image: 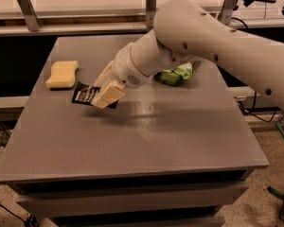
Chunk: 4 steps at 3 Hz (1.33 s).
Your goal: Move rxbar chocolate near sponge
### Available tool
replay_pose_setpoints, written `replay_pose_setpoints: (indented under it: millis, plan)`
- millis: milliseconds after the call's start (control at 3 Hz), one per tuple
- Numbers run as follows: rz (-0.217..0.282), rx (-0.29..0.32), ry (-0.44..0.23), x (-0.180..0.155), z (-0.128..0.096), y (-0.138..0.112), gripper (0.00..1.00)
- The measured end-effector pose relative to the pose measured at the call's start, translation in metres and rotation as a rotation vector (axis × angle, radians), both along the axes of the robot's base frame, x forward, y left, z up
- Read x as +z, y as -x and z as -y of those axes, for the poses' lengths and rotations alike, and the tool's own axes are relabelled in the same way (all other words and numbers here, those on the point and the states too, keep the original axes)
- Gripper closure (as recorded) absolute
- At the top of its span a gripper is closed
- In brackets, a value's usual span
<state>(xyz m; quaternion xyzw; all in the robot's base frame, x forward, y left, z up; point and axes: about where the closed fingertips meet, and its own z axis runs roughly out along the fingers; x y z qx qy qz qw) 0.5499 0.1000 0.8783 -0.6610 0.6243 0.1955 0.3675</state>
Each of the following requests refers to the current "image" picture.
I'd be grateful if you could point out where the black floor cable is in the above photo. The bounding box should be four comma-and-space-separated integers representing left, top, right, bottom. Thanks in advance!
0, 197, 41, 227

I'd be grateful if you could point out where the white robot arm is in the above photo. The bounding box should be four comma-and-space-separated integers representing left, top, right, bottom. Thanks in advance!
92, 0, 284, 112

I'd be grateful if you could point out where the black rxbar chocolate wrapper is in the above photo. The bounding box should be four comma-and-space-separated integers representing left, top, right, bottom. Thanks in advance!
71, 81, 118, 109

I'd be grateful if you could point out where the metal rail shelf frame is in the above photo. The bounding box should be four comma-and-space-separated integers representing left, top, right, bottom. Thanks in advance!
0, 0, 284, 38

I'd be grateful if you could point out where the yellow sponge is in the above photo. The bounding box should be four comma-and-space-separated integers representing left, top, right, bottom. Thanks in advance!
45, 61, 79, 89

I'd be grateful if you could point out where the green chip bag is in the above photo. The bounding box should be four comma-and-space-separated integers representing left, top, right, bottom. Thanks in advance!
155, 62, 194, 86

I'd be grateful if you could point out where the grey table with drawers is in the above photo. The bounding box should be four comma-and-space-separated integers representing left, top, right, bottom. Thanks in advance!
0, 31, 271, 227

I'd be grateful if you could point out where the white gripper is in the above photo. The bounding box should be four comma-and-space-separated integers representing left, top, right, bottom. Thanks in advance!
91, 43, 154, 109

